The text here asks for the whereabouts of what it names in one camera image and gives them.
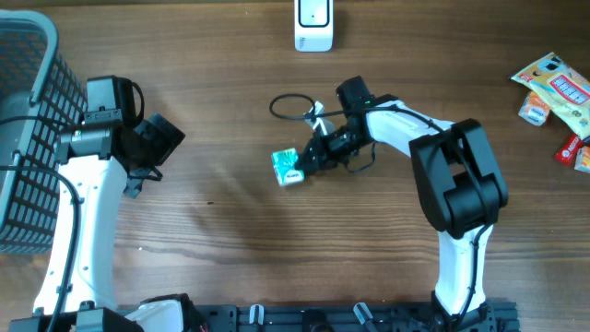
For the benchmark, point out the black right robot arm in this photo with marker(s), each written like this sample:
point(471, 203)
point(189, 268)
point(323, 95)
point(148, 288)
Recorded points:
point(458, 180)

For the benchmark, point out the small teal box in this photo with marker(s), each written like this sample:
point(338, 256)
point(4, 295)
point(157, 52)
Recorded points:
point(284, 167)

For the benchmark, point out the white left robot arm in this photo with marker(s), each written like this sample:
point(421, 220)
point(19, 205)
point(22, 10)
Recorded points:
point(102, 159)

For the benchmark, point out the white barcode scanner box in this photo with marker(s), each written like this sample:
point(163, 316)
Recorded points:
point(313, 25)

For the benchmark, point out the small orange box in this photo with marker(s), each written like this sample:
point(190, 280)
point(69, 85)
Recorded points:
point(534, 110)
point(582, 161)

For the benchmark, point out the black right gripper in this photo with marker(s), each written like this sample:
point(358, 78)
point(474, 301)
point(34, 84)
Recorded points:
point(325, 155)

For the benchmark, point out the red chocolate wafer bar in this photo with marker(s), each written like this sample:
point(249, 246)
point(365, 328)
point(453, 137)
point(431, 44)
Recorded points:
point(568, 151)

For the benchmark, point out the blue yellow snack bag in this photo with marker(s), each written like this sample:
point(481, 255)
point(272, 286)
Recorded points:
point(562, 88)

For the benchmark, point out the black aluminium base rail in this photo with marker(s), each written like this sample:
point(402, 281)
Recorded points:
point(397, 317)

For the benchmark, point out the grey plastic shopping basket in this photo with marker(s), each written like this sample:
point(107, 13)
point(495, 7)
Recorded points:
point(40, 95)

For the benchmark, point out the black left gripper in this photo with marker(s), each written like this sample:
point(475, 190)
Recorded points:
point(165, 136)

